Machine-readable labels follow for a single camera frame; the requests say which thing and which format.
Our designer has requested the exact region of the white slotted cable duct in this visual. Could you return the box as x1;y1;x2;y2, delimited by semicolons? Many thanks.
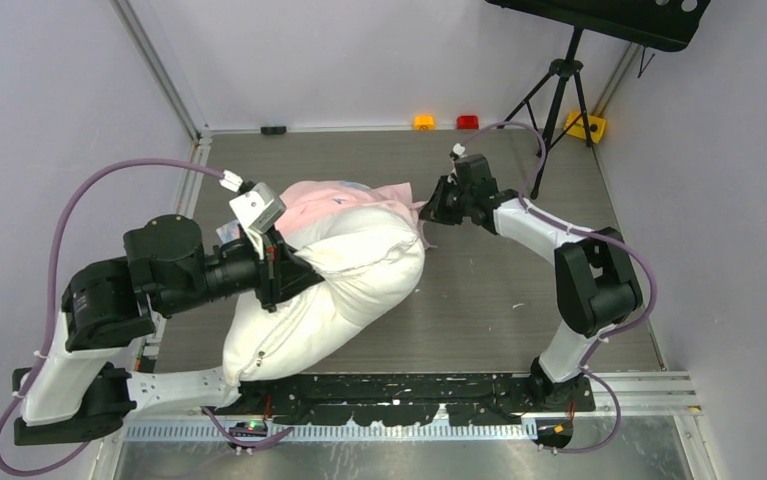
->
123;418;538;443

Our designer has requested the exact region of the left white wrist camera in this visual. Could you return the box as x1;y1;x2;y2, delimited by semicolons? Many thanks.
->
216;170;286;259

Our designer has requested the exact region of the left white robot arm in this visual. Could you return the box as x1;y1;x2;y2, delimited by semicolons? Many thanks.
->
13;215;321;446

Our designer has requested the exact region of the red block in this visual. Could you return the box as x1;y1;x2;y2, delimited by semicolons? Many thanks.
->
456;115;480;130

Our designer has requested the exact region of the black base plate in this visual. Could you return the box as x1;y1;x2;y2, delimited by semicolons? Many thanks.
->
219;373;595;427

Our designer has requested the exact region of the white pillow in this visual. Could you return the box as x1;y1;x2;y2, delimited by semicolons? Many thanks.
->
222;207;425;384

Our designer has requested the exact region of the orange block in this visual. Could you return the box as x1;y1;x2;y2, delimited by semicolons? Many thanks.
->
412;115;436;131

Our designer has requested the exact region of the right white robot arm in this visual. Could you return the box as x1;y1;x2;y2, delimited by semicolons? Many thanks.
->
419;154;643;411

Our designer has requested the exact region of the pink pillowcase with blue print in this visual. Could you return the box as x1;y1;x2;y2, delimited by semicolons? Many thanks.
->
274;181;427;253

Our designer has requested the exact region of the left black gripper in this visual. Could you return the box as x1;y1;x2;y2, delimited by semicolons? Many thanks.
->
158;223;329;316

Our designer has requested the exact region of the yellow block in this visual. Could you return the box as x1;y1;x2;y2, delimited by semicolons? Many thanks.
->
563;110;607;144

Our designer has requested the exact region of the black tripod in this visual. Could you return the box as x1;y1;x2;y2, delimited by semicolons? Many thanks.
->
496;26;595;199

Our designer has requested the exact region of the black overhead panel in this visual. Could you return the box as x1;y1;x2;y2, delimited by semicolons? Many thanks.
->
488;0;710;53

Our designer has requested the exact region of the small black block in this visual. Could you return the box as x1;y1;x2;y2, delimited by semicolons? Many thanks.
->
260;125;287;136

